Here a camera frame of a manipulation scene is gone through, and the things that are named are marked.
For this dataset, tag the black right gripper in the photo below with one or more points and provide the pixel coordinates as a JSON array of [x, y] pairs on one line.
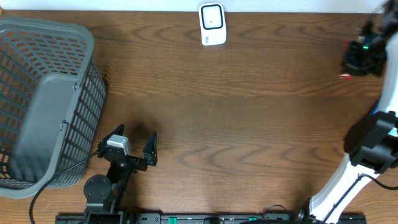
[[354, 65]]

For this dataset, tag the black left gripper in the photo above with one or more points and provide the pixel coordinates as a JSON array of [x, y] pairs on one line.
[[150, 155]]

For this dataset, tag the red Nescafe stick sachet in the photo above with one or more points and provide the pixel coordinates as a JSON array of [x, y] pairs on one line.
[[343, 75]]

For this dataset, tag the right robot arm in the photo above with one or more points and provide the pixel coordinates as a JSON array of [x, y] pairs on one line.
[[370, 145]]

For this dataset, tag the white barcode scanner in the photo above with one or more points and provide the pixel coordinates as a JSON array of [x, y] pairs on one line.
[[212, 24]]

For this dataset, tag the grey plastic basket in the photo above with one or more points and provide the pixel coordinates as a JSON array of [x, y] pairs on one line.
[[52, 98]]

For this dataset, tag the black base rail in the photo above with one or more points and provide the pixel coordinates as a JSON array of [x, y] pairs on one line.
[[270, 216]]

